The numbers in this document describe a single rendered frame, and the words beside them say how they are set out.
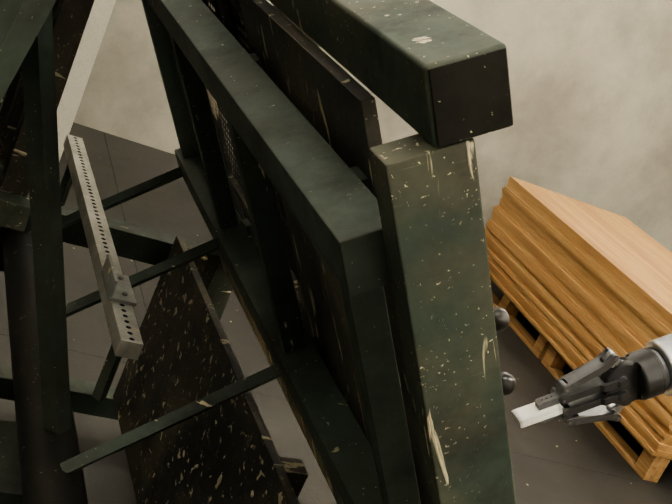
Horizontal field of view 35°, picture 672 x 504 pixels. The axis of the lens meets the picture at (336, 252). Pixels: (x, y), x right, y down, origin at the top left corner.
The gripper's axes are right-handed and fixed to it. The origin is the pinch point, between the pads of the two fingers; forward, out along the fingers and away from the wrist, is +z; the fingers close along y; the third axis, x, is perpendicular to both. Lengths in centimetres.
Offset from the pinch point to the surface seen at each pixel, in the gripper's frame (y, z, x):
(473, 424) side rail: -13.8, 15.1, -13.8
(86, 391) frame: 100, 77, 198
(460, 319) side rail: -30.3, 14.9, -13.8
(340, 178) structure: -42.3, 21.0, 9.0
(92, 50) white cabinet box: 53, 36, 434
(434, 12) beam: -63, 7, 3
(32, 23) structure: -77, 53, -11
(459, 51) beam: -63, 10, -12
